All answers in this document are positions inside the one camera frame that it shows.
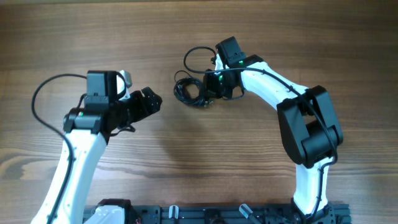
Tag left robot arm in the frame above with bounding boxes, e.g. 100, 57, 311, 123
32, 70, 162, 223

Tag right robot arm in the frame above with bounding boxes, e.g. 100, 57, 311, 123
204, 37, 343, 223

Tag camera cable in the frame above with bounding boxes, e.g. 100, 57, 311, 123
183, 46, 339, 223
31, 73, 88, 224

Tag left camera cable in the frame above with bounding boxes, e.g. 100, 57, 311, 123
31, 73, 88, 224

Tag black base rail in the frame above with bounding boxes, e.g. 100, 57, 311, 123
83, 203, 352, 224

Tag right camera cable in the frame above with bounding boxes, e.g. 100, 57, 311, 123
183, 46, 339, 223

